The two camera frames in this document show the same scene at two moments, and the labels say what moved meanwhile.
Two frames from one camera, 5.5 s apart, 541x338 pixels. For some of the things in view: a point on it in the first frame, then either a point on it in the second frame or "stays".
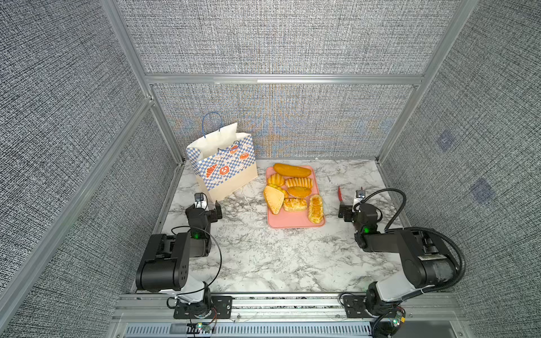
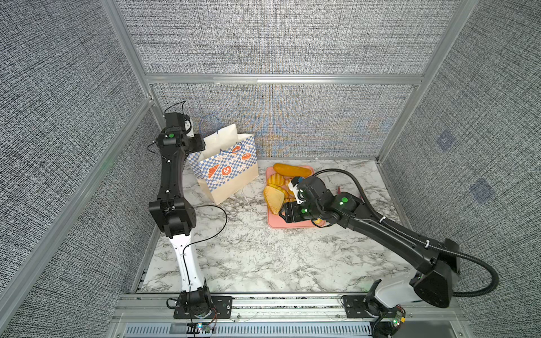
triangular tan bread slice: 275,198 stays
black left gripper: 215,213 -> 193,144
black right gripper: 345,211 -> 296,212
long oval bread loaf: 291,170 stays
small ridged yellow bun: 276,179 stays
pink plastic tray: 287,219 stays
